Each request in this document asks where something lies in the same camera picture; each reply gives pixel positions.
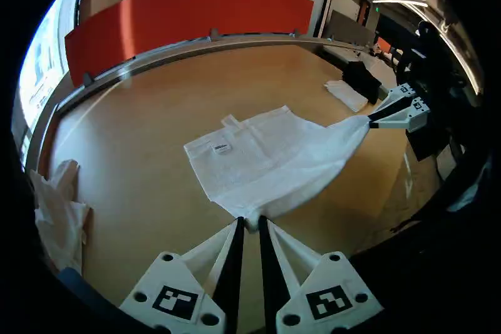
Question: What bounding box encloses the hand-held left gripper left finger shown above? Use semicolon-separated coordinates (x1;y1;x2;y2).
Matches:
118;216;246;334

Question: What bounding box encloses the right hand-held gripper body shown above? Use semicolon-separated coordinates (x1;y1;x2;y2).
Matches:
395;20;477;162

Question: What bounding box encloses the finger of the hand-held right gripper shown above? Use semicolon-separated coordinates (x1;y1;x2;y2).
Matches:
368;97;430;133
368;83;417;122

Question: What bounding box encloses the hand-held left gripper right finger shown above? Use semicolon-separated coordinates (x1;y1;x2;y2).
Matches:
257;216;385;334

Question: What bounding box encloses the white towel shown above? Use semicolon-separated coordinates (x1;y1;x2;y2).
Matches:
183;105;371;232

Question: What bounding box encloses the stack of black towels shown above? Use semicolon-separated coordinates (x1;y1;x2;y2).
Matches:
342;61;383;105

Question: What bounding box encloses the stack of white towels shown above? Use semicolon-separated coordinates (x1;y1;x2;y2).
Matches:
324;80;368;113

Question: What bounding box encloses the heap of white towels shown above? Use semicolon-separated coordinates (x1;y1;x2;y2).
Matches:
29;159;91;274

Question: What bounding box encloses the red desk screen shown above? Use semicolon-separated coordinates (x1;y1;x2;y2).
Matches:
64;0;315;88

